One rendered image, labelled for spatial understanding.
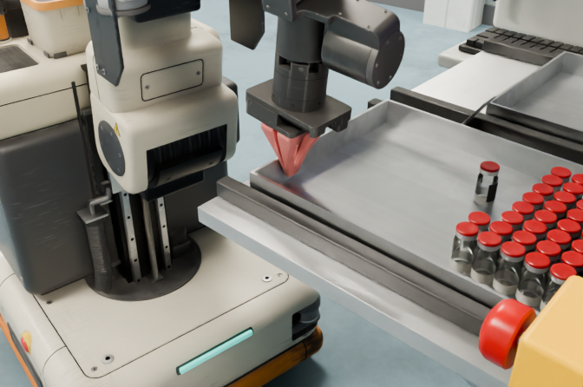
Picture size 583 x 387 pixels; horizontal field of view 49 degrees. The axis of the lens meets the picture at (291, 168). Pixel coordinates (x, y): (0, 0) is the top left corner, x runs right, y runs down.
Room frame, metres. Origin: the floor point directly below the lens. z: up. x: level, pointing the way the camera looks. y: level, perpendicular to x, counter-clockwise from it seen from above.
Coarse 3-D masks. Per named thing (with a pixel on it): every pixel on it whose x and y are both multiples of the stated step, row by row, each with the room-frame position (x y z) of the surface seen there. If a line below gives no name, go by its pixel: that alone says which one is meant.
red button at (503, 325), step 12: (504, 300) 0.29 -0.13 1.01; (516, 300) 0.29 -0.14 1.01; (492, 312) 0.28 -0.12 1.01; (504, 312) 0.28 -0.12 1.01; (516, 312) 0.28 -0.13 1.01; (528, 312) 0.28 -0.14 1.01; (492, 324) 0.27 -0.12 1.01; (504, 324) 0.27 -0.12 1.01; (516, 324) 0.27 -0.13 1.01; (528, 324) 0.28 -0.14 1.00; (480, 336) 0.28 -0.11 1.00; (492, 336) 0.27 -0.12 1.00; (504, 336) 0.27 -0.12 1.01; (516, 336) 0.27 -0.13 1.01; (480, 348) 0.27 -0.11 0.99; (492, 348) 0.27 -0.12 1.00; (504, 348) 0.26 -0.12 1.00; (516, 348) 0.27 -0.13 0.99; (492, 360) 0.27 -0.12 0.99; (504, 360) 0.26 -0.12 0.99
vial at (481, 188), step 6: (480, 168) 0.59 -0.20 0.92; (480, 174) 0.59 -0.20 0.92; (486, 174) 0.59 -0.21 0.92; (492, 174) 0.58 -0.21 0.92; (480, 180) 0.59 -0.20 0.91; (486, 180) 0.58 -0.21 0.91; (492, 180) 0.58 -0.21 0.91; (480, 186) 0.59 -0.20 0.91; (486, 186) 0.58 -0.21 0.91; (480, 192) 0.59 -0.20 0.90; (486, 192) 0.58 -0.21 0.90; (474, 198) 0.59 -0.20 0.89; (480, 198) 0.59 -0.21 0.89; (486, 198) 0.58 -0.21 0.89; (480, 204) 0.58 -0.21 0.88; (486, 204) 0.58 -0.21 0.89
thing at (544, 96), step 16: (544, 64) 0.92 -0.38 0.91; (560, 64) 0.96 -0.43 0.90; (576, 64) 0.96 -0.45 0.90; (528, 80) 0.87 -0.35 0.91; (544, 80) 0.92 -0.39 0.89; (560, 80) 0.93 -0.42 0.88; (576, 80) 0.93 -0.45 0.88; (496, 96) 0.80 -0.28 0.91; (512, 96) 0.83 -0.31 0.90; (528, 96) 0.87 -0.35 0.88; (544, 96) 0.87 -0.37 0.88; (560, 96) 0.87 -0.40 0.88; (576, 96) 0.87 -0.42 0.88; (496, 112) 0.77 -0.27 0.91; (512, 112) 0.76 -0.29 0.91; (528, 112) 0.82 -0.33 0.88; (544, 112) 0.82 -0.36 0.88; (560, 112) 0.82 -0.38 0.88; (576, 112) 0.82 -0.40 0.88; (544, 128) 0.73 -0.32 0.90; (560, 128) 0.71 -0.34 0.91; (576, 128) 0.70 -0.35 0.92
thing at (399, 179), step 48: (336, 144) 0.71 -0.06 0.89; (384, 144) 0.72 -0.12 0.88; (432, 144) 0.72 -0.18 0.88; (480, 144) 0.69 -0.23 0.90; (288, 192) 0.56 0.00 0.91; (336, 192) 0.61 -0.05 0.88; (384, 192) 0.61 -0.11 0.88; (432, 192) 0.61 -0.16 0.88; (384, 240) 0.48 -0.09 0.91; (432, 240) 0.52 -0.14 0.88; (480, 288) 0.41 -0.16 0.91
